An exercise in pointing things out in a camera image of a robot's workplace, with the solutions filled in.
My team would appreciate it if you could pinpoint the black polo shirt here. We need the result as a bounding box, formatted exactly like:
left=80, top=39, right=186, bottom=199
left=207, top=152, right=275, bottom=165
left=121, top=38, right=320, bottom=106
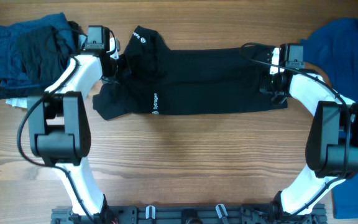
left=93, top=26, right=288, bottom=120

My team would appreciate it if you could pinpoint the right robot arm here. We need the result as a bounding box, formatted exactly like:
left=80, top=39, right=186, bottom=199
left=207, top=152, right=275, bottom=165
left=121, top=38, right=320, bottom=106
left=260, top=44, right=358, bottom=221

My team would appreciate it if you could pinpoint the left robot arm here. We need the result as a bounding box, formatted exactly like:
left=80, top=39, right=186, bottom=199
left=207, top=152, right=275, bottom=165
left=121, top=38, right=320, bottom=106
left=17, top=26, right=119, bottom=223

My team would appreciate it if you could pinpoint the folded black garment on top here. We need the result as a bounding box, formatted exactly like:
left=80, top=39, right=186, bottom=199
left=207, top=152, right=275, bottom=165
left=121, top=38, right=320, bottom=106
left=16, top=26, right=73, bottom=84

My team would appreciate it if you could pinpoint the blue shirt on right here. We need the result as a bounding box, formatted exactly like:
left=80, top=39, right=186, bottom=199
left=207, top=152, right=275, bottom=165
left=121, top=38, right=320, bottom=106
left=301, top=18, right=358, bottom=219

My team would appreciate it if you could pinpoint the folded blue garment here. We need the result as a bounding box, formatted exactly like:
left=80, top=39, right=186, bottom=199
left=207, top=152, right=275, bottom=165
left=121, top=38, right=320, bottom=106
left=0, top=12, right=81, bottom=90

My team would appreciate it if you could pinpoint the folded white garment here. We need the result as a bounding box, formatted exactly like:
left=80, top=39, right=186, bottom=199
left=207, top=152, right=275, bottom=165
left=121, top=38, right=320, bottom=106
left=6, top=34, right=87, bottom=109

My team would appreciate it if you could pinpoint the folded black garment underneath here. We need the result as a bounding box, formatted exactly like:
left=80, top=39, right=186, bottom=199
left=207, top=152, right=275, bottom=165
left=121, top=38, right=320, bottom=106
left=0, top=21, right=81, bottom=101

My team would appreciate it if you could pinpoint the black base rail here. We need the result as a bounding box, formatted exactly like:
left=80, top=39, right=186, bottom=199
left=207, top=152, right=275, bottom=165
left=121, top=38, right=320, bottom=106
left=50, top=203, right=328, bottom=224

